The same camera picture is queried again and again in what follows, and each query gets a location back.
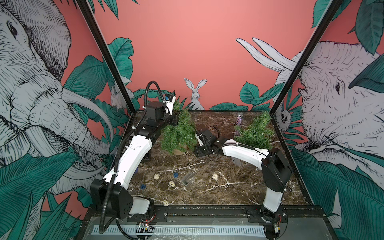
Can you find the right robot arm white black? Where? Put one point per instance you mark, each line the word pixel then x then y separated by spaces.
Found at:
pixel 274 165

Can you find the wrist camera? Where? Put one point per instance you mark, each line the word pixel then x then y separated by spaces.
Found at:
pixel 199 140
pixel 169 101

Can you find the white ring bead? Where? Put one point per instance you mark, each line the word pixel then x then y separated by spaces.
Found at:
pixel 172 184

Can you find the black frame post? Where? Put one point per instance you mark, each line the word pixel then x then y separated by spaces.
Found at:
pixel 325 20
pixel 100 40

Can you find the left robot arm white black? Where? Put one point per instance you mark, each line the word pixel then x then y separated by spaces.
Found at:
pixel 110 195

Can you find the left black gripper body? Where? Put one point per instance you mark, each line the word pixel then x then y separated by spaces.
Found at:
pixel 167 120

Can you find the purple glitter tube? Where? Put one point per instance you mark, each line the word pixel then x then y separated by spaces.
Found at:
pixel 238 124

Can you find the small clear plastic cup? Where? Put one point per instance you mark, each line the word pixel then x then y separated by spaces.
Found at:
pixel 187 179

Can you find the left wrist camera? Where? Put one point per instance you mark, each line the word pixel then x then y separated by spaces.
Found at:
pixel 169 101

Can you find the white slotted cable duct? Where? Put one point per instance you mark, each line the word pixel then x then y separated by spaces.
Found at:
pixel 257 231

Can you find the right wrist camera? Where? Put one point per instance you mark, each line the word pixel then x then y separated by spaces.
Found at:
pixel 199 140

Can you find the right black frame post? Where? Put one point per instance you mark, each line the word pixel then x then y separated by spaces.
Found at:
pixel 325 20

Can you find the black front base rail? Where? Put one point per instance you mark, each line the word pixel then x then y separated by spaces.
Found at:
pixel 253 213

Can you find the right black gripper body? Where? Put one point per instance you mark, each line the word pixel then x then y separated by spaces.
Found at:
pixel 201 151

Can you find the left black frame post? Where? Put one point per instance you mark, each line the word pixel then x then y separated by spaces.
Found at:
pixel 100 40

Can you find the green christmas tree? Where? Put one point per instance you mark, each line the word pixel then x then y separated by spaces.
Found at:
pixel 178 139
pixel 257 134

